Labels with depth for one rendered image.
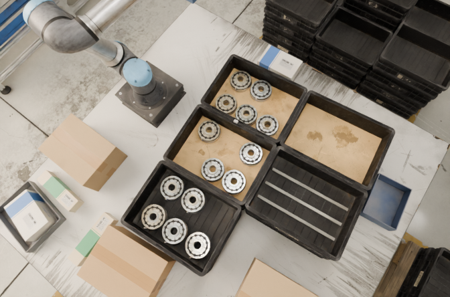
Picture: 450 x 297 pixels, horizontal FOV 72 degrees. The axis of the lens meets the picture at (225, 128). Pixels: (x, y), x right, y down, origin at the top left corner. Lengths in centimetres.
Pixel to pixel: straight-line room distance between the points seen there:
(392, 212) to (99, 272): 128
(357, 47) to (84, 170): 182
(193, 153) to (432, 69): 154
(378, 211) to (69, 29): 143
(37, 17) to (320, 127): 118
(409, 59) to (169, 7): 196
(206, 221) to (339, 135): 71
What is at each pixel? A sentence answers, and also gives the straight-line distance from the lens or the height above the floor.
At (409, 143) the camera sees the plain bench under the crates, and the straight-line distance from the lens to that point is 176.
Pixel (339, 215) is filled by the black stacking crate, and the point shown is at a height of 83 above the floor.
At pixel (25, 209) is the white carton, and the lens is 172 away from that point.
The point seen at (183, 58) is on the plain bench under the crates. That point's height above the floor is 70.
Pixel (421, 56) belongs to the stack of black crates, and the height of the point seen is 49.
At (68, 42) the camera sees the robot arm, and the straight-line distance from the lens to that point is 114.
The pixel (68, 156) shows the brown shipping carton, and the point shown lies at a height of 86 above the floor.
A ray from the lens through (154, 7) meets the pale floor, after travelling 307.
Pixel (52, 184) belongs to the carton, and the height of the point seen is 76.
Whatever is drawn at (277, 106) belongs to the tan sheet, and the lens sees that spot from 151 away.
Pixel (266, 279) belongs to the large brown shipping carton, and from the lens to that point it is 130.
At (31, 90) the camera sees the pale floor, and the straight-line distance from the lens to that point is 303.
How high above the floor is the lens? 220
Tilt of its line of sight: 69 degrees down
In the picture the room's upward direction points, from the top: 9 degrees counter-clockwise
